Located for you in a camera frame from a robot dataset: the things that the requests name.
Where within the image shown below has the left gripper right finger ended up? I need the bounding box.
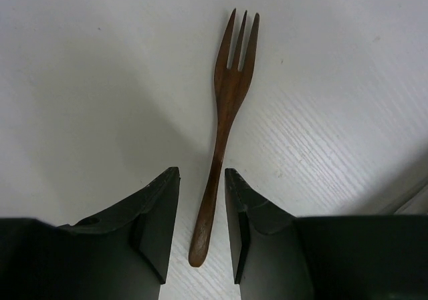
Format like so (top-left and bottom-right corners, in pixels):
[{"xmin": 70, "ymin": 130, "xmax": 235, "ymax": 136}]
[{"xmin": 225, "ymin": 168, "xmax": 427, "ymax": 299}]

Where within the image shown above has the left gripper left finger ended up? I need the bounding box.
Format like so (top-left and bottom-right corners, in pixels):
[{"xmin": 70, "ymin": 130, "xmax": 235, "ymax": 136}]
[{"xmin": 1, "ymin": 167, "xmax": 180, "ymax": 299}]

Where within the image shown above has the brown wooden fork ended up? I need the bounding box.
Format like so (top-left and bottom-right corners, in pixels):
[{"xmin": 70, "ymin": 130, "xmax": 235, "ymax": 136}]
[{"xmin": 188, "ymin": 11, "xmax": 260, "ymax": 268}]

